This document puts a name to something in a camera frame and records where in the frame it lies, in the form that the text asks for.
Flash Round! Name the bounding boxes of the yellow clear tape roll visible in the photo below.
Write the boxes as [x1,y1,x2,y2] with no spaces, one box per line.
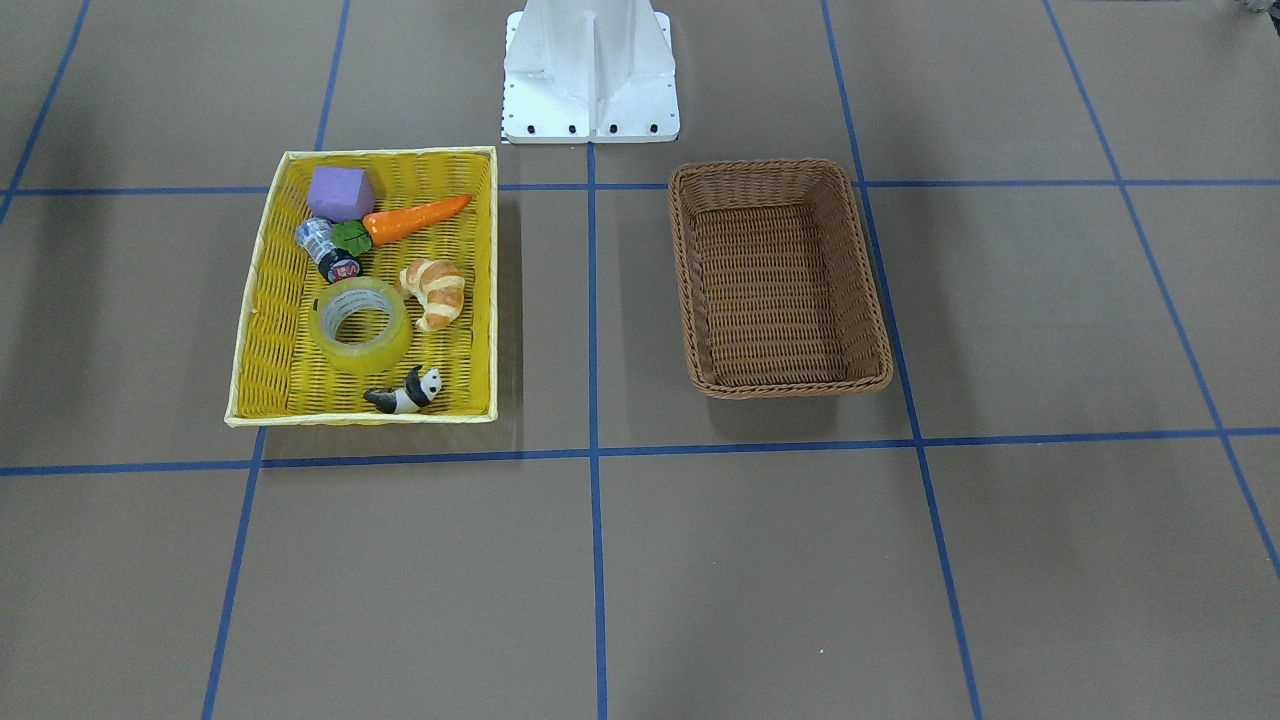
[305,277,413,375]

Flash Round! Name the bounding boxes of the brown wicker basket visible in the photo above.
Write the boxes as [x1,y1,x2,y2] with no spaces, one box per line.
[668,158,895,400]

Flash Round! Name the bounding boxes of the yellow woven basket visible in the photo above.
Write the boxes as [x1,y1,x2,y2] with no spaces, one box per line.
[225,146,499,427]

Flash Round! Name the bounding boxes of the toy croissant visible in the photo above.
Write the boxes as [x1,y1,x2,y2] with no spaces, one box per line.
[396,258,466,333]

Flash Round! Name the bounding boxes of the toy panda figure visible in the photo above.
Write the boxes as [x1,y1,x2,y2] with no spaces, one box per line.
[362,365,443,415]

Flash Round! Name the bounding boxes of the orange toy carrot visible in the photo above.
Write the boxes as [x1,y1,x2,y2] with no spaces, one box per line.
[330,195,474,256]

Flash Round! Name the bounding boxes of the purple foam block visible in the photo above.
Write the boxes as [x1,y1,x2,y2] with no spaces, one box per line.
[305,165,376,223]

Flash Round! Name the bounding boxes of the small clear bottle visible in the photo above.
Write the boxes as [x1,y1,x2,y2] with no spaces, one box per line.
[294,217,364,284]

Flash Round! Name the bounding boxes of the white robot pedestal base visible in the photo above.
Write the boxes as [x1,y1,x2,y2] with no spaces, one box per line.
[500,1,681,143]

